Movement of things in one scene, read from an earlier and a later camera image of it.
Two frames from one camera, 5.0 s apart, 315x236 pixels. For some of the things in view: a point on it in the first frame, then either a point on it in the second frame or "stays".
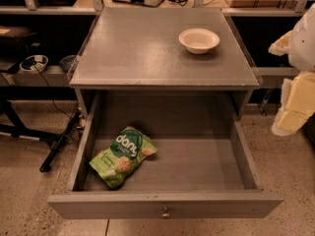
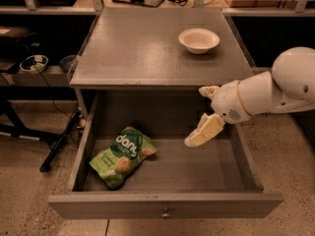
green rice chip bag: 129,147 stays
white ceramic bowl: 198,40 stays
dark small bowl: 67,62 stays
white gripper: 304,46 to 226,101
